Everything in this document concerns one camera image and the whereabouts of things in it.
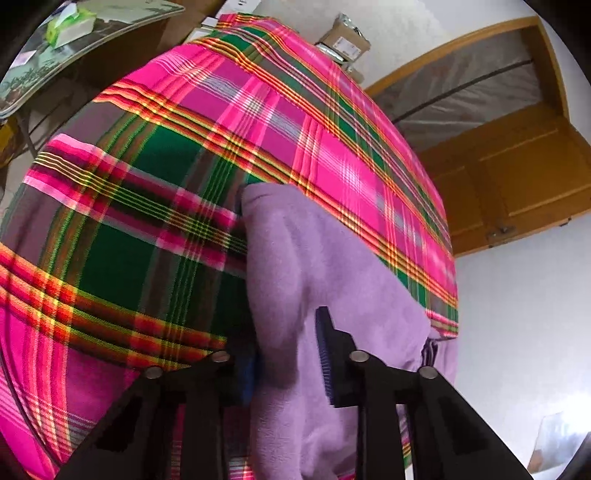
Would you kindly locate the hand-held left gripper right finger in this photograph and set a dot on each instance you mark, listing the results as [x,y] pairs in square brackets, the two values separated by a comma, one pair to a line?
[323,350]

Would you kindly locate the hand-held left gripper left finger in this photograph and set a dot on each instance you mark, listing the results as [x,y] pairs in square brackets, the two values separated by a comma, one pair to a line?
[247,378]

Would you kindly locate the purple fleece sweater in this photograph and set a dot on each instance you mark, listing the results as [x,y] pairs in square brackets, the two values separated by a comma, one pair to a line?
[332,267]

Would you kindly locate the pink green plaid bed sheet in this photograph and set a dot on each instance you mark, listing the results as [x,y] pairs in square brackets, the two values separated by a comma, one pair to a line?
[184,138]

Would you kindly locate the wooden door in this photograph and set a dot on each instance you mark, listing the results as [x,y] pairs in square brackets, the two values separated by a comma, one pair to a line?
[521,184]

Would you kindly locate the clear plastic door curtain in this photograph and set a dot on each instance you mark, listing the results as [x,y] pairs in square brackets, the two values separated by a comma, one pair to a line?
[461,87]

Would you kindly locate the brown labelled cardboard box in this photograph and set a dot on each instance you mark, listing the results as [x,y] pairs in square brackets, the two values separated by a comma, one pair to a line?
[346,41]

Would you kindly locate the small brown cardboard box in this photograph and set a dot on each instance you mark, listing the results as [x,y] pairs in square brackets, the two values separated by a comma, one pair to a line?
[198,30]

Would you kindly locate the glass-topped side table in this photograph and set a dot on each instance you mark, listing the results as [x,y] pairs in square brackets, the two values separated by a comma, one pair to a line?
[115,27]

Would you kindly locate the green tissue pack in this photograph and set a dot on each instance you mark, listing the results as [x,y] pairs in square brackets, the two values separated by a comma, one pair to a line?
[71,25]

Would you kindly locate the wooden door frame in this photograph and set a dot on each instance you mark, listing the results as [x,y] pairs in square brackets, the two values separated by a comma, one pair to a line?
[549,60]

